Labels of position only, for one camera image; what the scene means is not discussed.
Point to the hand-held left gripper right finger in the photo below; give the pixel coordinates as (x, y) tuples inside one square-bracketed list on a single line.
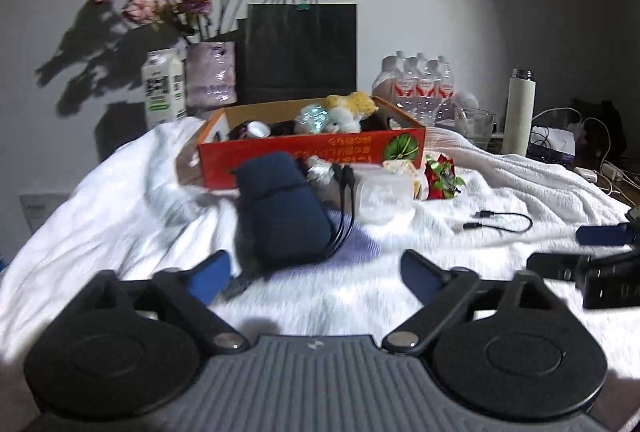
[(417, 274)]

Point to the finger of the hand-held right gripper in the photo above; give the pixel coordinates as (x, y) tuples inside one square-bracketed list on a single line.
[(552, 266), (602, 234)]

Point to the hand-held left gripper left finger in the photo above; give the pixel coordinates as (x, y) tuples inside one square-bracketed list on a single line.
[(216, 273)]

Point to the orange cardboard box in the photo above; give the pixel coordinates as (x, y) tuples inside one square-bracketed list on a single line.
[(300, 152)]

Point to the white power adapter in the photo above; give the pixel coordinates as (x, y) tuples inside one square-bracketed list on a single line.
[(612, 171)]

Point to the lavender knit cloth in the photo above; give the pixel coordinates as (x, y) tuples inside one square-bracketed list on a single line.
[(357, 247)]

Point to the clear plastic container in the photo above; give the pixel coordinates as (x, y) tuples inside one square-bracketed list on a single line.
[(382, 194)]

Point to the navy fabric pouch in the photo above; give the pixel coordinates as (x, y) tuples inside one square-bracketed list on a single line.
[(280, 212)]

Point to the red green foil wrapper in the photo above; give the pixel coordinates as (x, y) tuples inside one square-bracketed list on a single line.
[(440, 179)]

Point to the white fluffy blanket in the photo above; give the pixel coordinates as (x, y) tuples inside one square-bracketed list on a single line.
[(125, 222)]

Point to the dark bag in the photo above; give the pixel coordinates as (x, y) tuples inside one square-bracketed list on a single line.
[(597, 117)]

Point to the white thermos bottle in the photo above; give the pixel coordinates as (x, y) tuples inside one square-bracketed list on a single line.
[(519, 112)]

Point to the small white cup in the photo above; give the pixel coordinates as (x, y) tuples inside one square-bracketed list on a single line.
[(258, 129)]

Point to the clear glass cup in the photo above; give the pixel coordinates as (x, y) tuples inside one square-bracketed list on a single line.
[(475, 127)]

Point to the white round object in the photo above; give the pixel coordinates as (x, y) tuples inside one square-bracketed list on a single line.
[(466, 99)]

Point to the yellow white plush toy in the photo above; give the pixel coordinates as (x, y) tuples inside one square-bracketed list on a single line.
[(350, 104)]

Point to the white green milk carton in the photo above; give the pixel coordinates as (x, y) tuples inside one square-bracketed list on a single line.
[(162, 92)]

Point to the pack of water bottles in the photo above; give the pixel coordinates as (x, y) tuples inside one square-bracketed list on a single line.
[(417, 84)]

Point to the black paper bag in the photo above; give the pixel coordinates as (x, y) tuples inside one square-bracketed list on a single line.
[(300, 52)]

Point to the teal binder clip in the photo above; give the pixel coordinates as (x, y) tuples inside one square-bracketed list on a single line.
[(303, 3)]

